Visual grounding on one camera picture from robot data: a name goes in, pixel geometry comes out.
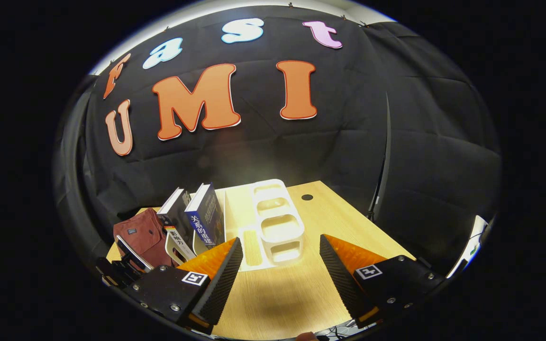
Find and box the white bookshelf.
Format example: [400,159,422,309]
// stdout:
[164,179,306,271]

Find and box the maroon schoolbag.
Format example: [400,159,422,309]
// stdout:
[113,207,179,270]

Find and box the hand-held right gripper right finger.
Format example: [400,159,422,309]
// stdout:
[319,233,446,329]

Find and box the blue book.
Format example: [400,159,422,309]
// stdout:
[184,182,226,249]

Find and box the thin black pole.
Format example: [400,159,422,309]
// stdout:
[367,92,392,222]

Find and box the row of black cloth clips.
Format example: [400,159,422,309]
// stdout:
[287,1,366,28]

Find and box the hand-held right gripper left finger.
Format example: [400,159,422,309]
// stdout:
[124,237,244,336]

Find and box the black and white book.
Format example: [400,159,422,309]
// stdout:
[157,188,195,251]

